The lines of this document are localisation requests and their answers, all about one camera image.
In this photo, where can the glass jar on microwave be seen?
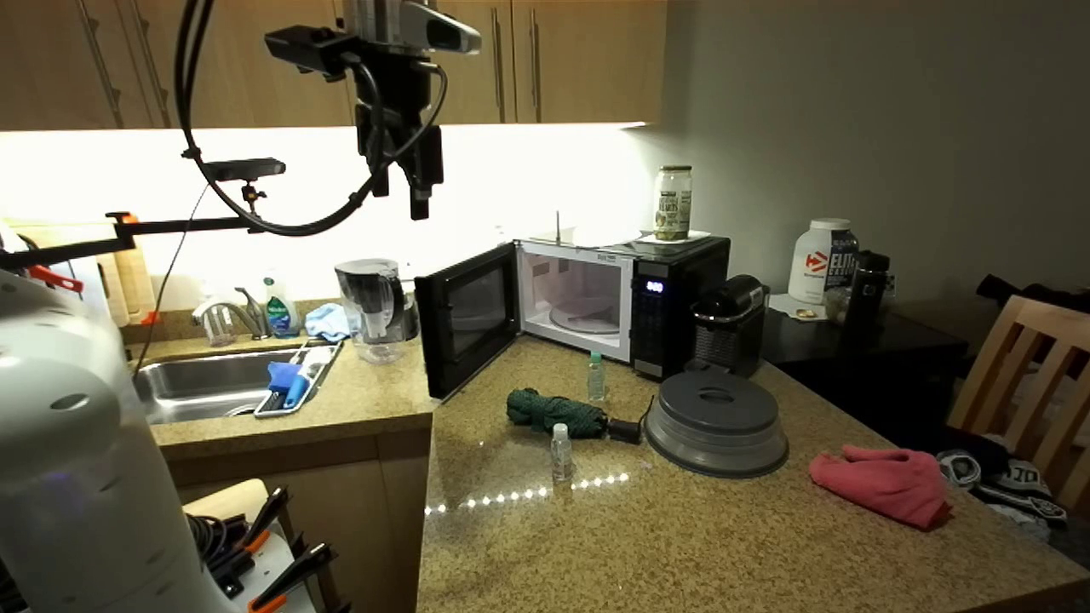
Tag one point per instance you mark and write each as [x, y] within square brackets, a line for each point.
[672, 201]

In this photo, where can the water filter pitcher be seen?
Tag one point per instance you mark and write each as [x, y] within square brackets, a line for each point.
[376, 309]

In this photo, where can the small green bottle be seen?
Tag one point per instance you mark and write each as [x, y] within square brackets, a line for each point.
[596, 380]

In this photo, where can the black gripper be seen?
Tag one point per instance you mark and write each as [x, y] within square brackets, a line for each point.
[391, 53]

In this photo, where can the pink cloth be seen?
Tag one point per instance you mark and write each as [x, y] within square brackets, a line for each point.
[901, 484]

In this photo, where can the dish soap bottle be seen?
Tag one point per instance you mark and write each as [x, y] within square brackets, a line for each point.
[276, 313]

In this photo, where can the black camera on stand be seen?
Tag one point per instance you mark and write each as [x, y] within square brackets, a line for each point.
[245, 173]

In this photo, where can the grey collapsible microwave cover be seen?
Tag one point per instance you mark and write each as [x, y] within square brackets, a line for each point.
[716, 425]

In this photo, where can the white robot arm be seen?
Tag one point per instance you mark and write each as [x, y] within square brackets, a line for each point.
[85, 499]

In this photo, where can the wooden chair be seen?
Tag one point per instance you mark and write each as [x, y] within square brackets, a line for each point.
[1031, 386]

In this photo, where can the small clear bottle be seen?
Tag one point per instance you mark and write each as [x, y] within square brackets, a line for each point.
[561, 455]

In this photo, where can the white plastic jug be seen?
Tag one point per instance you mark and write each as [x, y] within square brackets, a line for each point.
[820, 262]

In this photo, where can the blue sponge tray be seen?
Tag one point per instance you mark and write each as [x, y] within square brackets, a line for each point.
[295, 380]

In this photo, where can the black dark bottle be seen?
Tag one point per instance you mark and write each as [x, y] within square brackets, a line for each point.
[865, 287]

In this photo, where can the steel kitchen sink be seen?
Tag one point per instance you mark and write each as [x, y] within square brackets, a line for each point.
[209, 386]

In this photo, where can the black coffee maker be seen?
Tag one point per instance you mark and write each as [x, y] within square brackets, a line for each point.
[730, 324]

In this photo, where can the black microwave oven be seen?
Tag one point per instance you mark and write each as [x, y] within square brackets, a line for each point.
[616, 300]

